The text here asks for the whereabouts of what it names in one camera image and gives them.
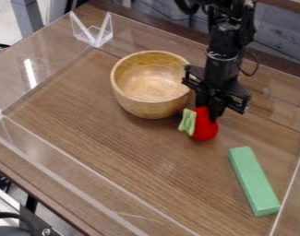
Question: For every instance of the black equipment under table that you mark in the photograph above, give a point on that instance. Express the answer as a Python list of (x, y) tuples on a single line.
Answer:
[(19, 220)]

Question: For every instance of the red felt fruit green leaf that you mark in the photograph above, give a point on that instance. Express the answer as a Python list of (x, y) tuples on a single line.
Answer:
[(196, 124)]

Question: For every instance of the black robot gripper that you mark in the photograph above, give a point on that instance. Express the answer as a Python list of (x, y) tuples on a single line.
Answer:
[(215, 83)]

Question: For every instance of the clear acrylic enclosure wall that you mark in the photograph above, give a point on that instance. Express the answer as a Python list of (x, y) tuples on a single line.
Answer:
[(122, 176)]

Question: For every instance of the clear acrylic corner bracket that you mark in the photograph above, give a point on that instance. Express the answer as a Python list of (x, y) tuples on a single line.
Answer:
[(93, 35)]

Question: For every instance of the light wooden bowl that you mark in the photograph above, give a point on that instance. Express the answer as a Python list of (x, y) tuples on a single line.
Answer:
[(147, 82)]

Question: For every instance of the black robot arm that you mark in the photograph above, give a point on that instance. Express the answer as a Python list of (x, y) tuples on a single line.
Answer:
[(231, 26)]

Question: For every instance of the grey post behind table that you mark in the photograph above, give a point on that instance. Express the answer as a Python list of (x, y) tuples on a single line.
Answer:
[(26, 11)]

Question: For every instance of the green rectangular block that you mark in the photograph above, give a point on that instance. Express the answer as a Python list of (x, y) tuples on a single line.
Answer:
[(259, 191)]

